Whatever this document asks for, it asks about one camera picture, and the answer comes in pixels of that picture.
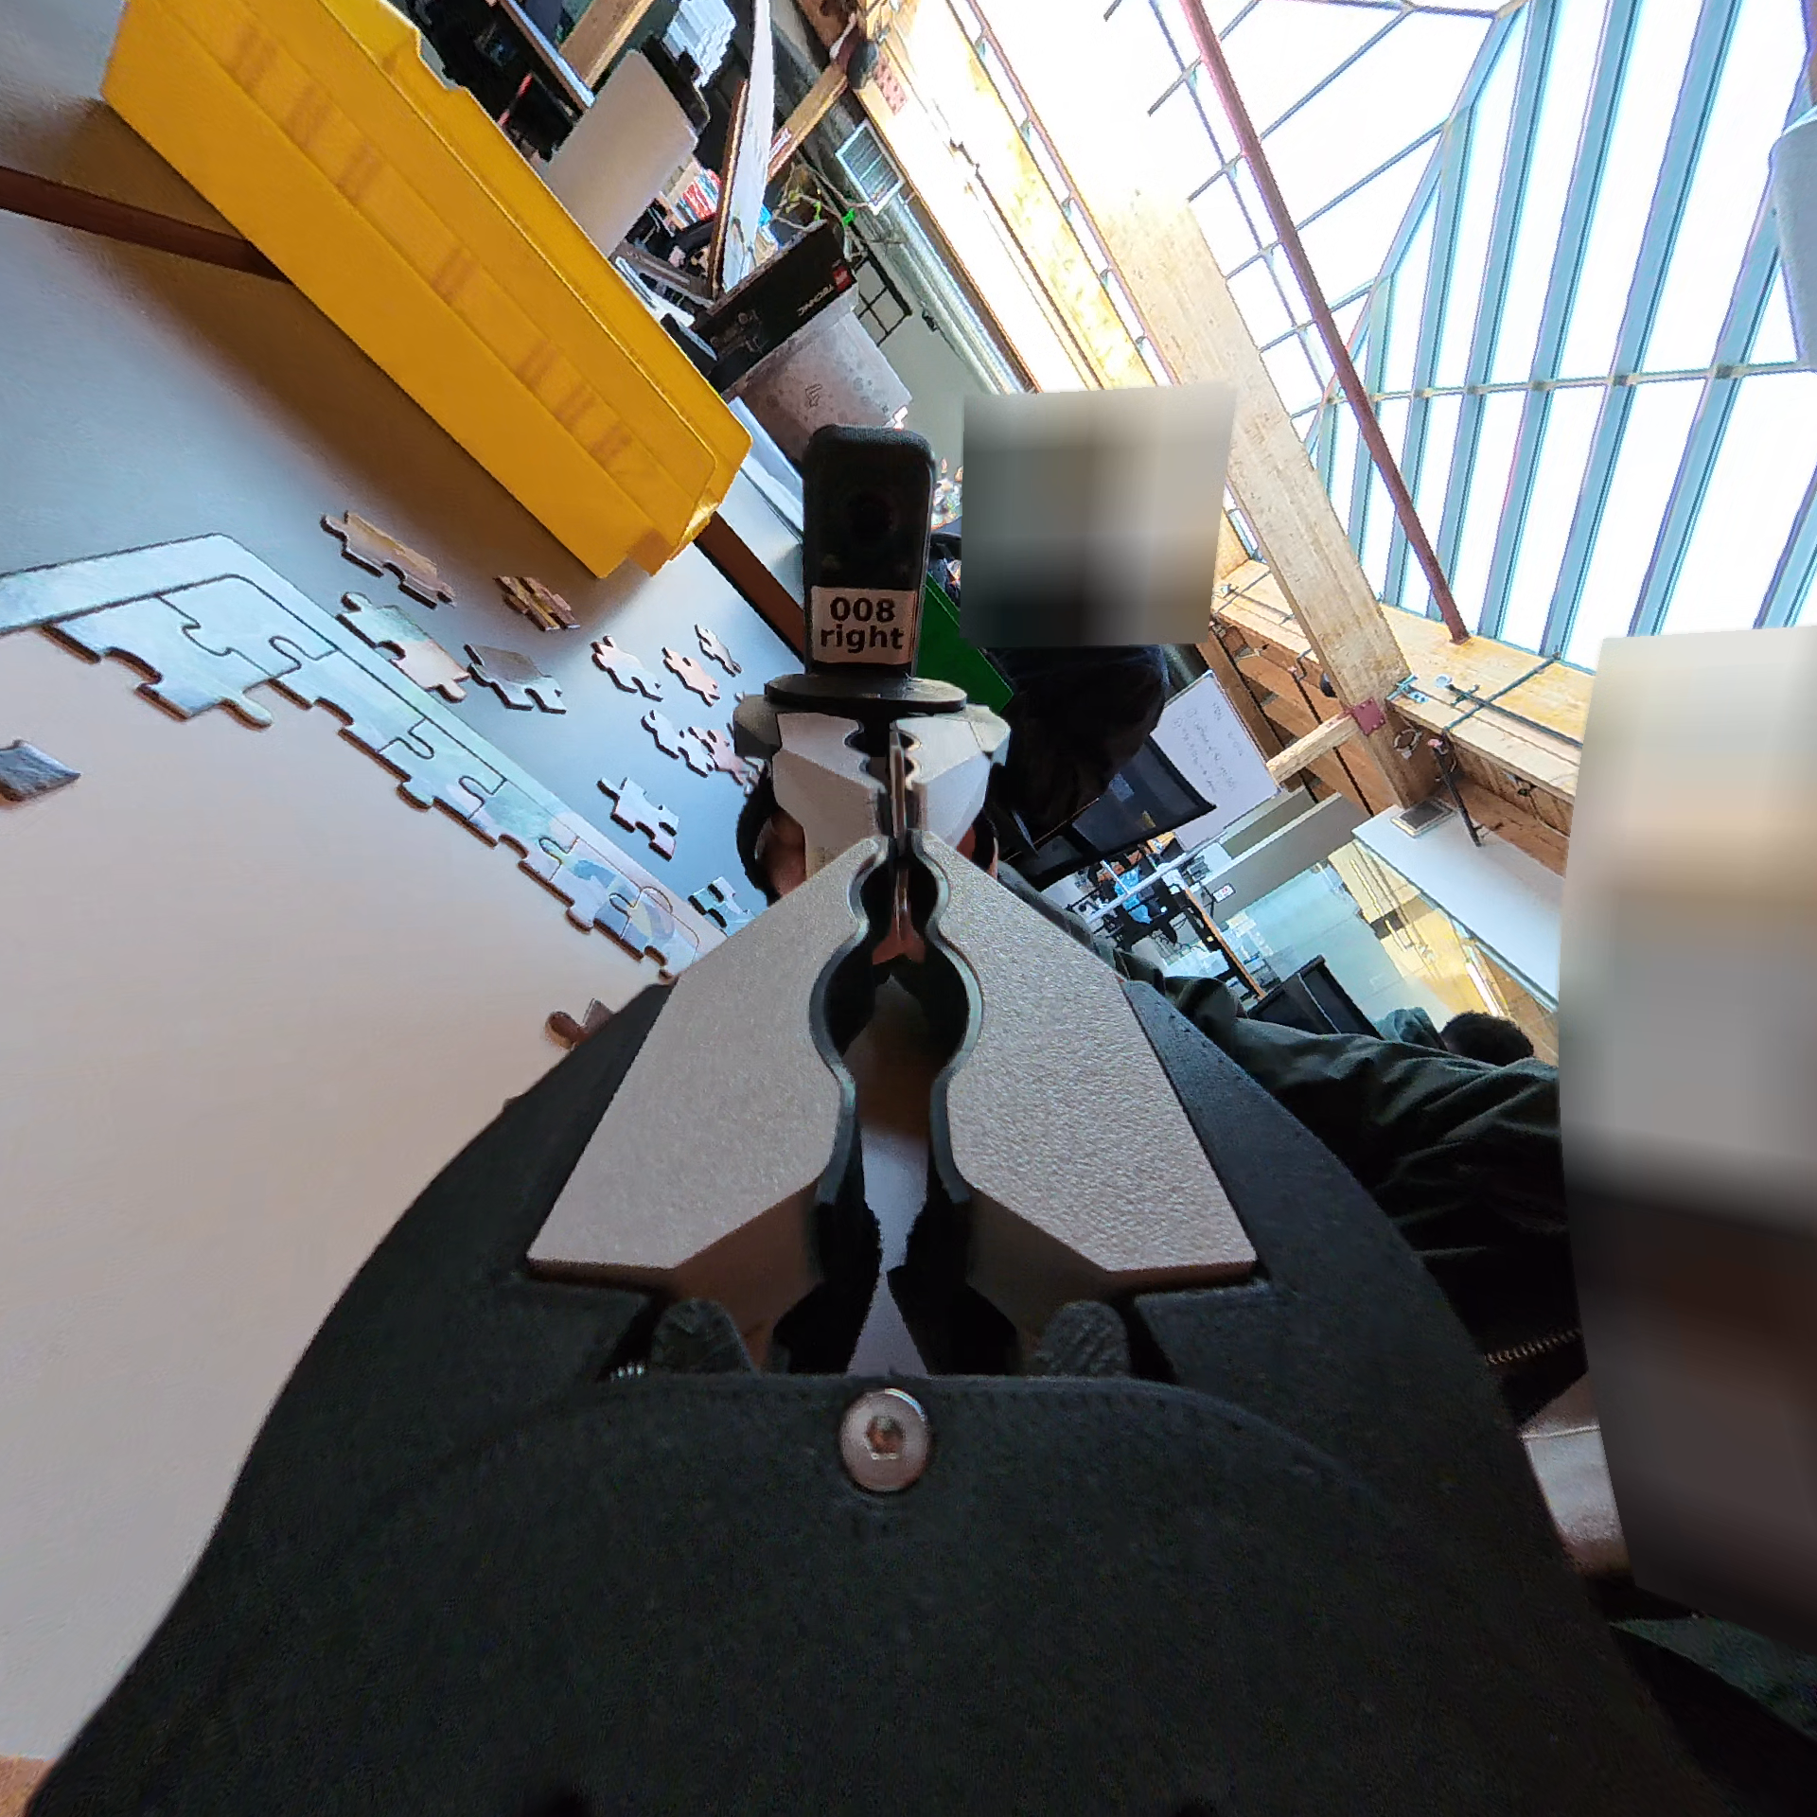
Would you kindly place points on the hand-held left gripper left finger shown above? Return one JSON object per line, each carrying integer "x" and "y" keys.
{"x": 695, "y": 1135}

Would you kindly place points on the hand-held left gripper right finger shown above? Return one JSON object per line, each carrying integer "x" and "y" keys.
{"x": 1094, "y": 1135}

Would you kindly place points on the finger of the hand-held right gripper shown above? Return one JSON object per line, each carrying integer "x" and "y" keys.
{"x": 951, "y": 773}
{"x": 831, "y": 788}

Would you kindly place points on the green brown jigsaw piece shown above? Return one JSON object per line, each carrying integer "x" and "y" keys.
{"x": 897, "y": 908}

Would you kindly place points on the partly assembled jigsaw puzzle board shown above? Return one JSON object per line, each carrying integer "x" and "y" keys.
{"x": 284, "y": 993}

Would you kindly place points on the puzzle pieces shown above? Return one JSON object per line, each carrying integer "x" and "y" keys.
{"x": 411, "y": 640}

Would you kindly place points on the yellow plastic bin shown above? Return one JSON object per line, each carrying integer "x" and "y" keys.
{"x": 426, "y": 255}

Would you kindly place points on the person's right hand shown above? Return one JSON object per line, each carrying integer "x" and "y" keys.
{"x": 781, "y": 860}

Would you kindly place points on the green box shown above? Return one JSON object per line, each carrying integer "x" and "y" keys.
{"x": 972, "y": 667}

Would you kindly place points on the black printed carton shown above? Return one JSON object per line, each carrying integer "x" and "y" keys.
{"x": 781, "y": 306}

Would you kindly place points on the whiteboard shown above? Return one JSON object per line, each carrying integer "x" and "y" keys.
{"x": 1216, "y": 739}

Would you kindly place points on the wooden pillar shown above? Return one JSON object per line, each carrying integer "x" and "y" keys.
{"x": 1276, "y": 469}

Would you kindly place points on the pale grey chair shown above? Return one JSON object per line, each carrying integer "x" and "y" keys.
{"x": 624, "y": 143}

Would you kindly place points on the red metal pipe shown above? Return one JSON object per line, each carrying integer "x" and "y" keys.
{"x": 1321, "y": 313}

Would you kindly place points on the wooden window ledge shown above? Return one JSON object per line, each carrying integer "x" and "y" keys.
{"x": 1489, "y": 710}

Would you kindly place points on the large window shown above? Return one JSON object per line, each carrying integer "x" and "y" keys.
{"x": 1562, "y": 285}

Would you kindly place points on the light grey table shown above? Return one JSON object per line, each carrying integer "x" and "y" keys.
{"x": 57, "y": 86}

